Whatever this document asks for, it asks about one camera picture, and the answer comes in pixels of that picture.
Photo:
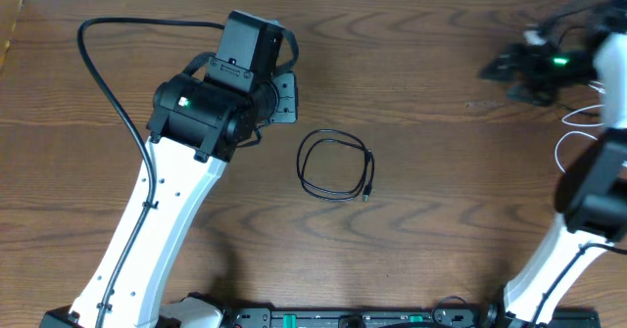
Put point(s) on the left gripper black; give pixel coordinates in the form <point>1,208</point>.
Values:
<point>286,98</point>

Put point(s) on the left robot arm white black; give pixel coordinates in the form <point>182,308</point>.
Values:
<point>219,103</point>

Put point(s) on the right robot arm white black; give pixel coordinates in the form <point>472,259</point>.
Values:
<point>585,43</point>

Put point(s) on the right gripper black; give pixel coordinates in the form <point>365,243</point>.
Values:
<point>531,69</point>

